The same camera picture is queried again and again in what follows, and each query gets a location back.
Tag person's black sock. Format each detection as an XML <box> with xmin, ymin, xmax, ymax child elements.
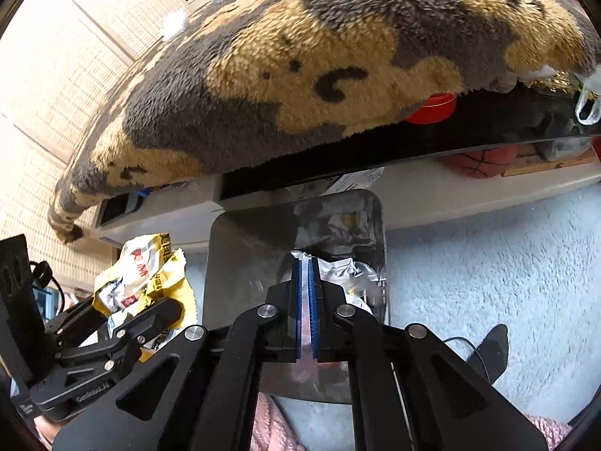
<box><xmin>468</xmin><ymin>323</ymin><xmax>511</xmax><ymax>387</ymax></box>

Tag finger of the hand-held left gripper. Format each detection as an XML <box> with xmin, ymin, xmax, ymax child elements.
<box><xmin>29</xmin><ymin>297</ymin><xmax>185</xmax><ymax>422</ymax></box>
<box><xmin>46</xmin><ymin>299</ymin><xmax>110</xmax><ymax>351</ymax></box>

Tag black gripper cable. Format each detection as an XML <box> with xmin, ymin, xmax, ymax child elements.
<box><xmin>27</xmin><ymin>260</ymin><xmax>67</xmax><ymax>316</ymax></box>

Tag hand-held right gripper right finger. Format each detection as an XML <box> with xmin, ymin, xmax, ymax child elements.
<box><xmin>307</xmin><ymin>258</ymin><xmax>550</xmax><ymax>451</ymax></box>

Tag grey tan printed fleece blanket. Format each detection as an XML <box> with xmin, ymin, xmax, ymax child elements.
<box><xmin>47</xmin><ymin>0</ymin><xmax>601</xmax><ymax>245</ymax></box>

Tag yellow white snack wrapper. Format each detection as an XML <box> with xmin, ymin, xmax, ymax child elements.
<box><xmin>93</xmin><ymin>232</ymin><xmax>201</xmax><ymax>354</ymax></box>

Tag orange basketball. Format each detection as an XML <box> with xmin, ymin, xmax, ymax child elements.
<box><xmin>440</xmin><ymin>144</ymin><xmax>520</xmax><ymax>180</ymax></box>

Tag clear plastic bag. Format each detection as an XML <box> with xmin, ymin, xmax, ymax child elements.
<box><xmin>574</xmin><ymin>81</ymin><xmax>601</xmax><ymax>126</ymax></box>

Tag thin black floor cable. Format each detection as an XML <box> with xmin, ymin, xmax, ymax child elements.
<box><xmin>440</xmin><ymin>335</ymin><xmax>496</xmax><ymax>383</ymax></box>

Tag grey low cabinet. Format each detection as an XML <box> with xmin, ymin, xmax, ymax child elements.
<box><xmin>93</xmin><ymin>148</ymin><xmax>601</xmax><ymax>246</ymax></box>

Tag white printed paper sheet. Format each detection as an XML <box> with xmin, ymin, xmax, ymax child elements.
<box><xmin>335</xmin><ymin>168</ymin><xmax>384</xmax><ymax>194</ymax></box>

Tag white cotton wad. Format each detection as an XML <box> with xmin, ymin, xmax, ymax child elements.
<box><xmin>161</xmin><ymin>11</ymin><xmax>189</xmax><ymax>41</ymax></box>

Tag gold glitter decoration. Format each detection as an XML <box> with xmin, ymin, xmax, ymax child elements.
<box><xmin>530</xmin><ymin>74</ymin><xmax>584</xmax><ymax>98</ymax></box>

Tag pale blue shaggy rug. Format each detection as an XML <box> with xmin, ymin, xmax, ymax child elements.
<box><xmin>197</xmin><ymin>187</ymin><xmax>601</xmax><ymax>451</ymax></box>

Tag red plastic lid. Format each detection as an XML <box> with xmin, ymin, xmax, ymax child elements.
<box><xmin>405</xmin><ymin>92</ymin><xmax>458</xmax><ymax>126</ymax></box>

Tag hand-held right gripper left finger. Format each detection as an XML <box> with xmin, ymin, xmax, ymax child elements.
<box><xmin>51</xmin><ymin>258</ymin><xmax>306</xmax><ymax>451</ymax></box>

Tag wooden stick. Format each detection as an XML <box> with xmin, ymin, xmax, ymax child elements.
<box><xmin>501</xmin><ymin>154</ymin><xmax>593</xmax><ymax>178</ymax></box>

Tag crumpled foil packet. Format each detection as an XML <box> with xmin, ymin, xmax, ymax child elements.
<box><xmin>328</xmin><ymin>257</ymin><xmax>384</xmax><ymax>307</ymax></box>

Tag black glossy low table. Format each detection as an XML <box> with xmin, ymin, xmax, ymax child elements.
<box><xmin>220</xmin><ymin>87</ymin><xmax>601</xmax><ymax>201</ymax></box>

